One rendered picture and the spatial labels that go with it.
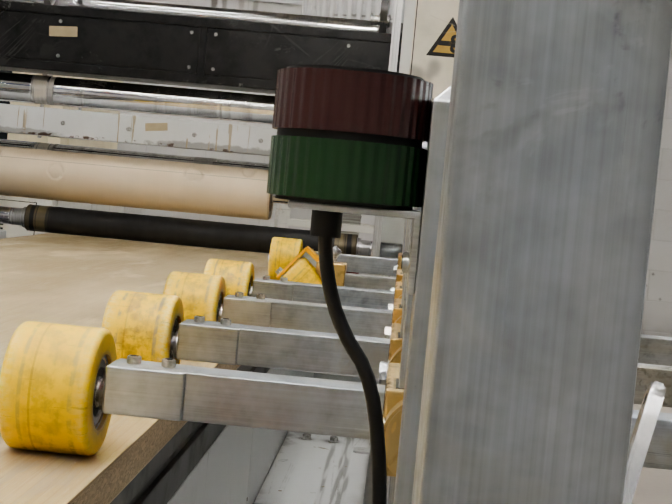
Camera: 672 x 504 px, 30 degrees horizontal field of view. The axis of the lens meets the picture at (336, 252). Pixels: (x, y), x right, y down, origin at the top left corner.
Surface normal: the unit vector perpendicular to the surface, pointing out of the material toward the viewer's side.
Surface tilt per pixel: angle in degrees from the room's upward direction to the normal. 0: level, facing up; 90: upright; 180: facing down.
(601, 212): 90
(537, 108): 90
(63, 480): 0
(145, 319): 58
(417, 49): 90
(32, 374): 73
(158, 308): 42
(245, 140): 90
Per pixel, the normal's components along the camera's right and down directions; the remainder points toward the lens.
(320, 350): -0.05, 0.05
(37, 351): 0.01, -0.60
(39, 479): 0.09, -0.99
